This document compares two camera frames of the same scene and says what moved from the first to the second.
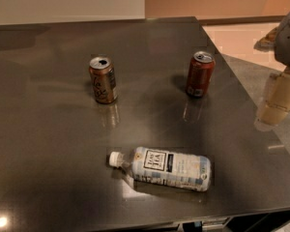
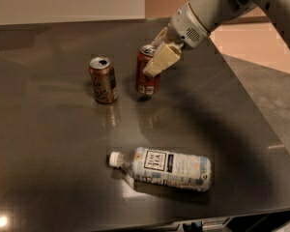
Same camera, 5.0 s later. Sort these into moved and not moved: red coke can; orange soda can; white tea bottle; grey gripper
Moved: grey gripper; red coke can
Not moved: white tea bottle; orange soda can
